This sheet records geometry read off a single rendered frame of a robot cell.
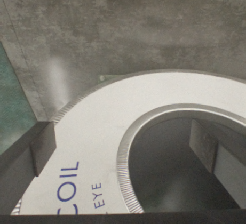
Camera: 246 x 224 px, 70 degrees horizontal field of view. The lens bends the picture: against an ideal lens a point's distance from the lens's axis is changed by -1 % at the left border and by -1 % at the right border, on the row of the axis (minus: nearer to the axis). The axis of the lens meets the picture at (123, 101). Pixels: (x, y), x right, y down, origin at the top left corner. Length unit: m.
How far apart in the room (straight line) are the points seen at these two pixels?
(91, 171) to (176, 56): 0.91
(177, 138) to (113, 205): 0.51
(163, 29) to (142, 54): 0.20
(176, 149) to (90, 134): 0.49
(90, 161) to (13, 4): 1.05
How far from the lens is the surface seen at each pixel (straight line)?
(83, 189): 0.57
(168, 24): 1.16
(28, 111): 1.81
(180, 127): 0.87
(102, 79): 1.29
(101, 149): 0.63
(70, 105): 0.81
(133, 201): 0.54
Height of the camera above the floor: 1.10
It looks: 51 degrees down
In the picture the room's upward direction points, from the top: 172 degrees counter-clockwise
